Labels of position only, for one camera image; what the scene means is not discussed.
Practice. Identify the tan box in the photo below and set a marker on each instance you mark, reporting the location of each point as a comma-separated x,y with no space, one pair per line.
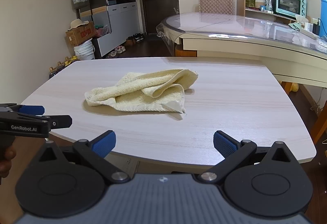
240,6

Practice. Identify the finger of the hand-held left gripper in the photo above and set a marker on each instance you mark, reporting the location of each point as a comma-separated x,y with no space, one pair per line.
32,109
61,121

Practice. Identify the group of oil bottles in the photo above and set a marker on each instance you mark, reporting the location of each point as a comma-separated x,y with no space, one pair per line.
61,65

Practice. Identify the person's left hand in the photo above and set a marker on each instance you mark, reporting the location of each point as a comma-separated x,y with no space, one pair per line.
6,166

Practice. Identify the green tissue box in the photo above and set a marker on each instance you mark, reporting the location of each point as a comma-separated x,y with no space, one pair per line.
295,26

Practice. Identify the wooden sideboard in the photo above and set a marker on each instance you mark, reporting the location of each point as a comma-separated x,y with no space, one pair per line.
258,11

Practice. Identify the teal toaster oven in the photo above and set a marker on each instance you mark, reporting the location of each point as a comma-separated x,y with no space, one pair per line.
288,3

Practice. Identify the beige dining table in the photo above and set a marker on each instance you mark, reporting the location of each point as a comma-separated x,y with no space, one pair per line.
255,46

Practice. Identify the brown cardboard box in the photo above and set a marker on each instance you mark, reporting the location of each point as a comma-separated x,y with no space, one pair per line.
81,35

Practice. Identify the black charger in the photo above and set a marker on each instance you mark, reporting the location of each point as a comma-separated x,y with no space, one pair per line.
316,27

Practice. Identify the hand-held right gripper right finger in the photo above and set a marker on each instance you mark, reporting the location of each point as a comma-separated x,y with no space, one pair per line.
226,144

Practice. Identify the orange lid pickle jar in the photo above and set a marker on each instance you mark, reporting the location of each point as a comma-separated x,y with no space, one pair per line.
249,0

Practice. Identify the stack of white buckets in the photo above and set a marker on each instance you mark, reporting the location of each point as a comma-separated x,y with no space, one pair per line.
84,51

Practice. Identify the blue thermos jug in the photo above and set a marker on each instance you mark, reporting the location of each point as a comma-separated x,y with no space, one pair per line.
324,13

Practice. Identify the quilted cover chair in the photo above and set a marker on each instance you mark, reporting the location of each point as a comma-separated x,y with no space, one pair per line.
216,3

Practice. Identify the cream terry towel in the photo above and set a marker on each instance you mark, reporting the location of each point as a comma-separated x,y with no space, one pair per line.
143,93

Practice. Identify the yellow toy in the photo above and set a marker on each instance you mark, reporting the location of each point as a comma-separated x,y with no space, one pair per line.
294,87

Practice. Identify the grey and brown cabinet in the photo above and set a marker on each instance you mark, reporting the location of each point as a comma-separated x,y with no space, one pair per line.
122,17

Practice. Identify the row of shoes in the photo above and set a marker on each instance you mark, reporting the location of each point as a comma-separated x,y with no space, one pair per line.
132,39

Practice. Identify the straw hat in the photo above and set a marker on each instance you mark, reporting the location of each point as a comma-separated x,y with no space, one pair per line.
78,24

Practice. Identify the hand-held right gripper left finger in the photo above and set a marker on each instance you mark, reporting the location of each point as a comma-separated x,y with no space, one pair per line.
103,143

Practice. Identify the pile of colourful cloths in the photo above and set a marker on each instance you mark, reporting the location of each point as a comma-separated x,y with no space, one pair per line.
102,31

